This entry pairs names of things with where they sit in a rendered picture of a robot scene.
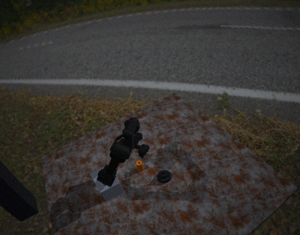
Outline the orange knob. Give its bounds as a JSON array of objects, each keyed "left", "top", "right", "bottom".
[{"left": 136, "top": 160, "right": 144, "bottom": 171}]

